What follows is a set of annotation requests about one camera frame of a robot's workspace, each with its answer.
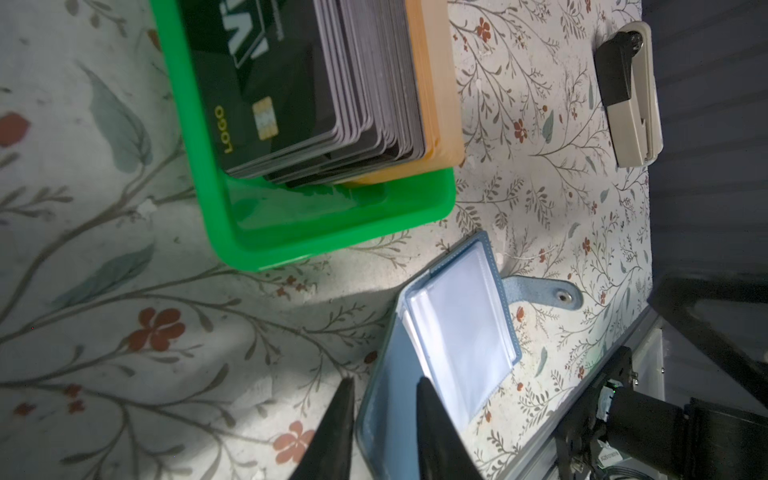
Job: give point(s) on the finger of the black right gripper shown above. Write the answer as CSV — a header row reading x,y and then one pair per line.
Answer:
x,y
714,324

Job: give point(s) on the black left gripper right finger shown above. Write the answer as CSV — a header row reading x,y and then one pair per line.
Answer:
x,y
441,453

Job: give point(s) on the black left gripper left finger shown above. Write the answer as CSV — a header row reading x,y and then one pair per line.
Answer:
x,y
329,454

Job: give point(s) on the blue leather card holder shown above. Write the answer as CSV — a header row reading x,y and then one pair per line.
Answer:
x,y
452,325

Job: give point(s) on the green plastic card tray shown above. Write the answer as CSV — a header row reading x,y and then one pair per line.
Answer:
x,y
253,225

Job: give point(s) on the stack of cards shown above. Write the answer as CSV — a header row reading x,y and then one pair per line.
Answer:
x,y
325,92

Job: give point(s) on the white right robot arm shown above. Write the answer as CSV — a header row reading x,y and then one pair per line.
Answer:
x,y
701,440

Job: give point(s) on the beige black stapler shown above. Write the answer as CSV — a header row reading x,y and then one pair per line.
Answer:
x,y
626,80

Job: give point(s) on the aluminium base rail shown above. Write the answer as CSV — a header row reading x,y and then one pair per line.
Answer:
x,y
637,359

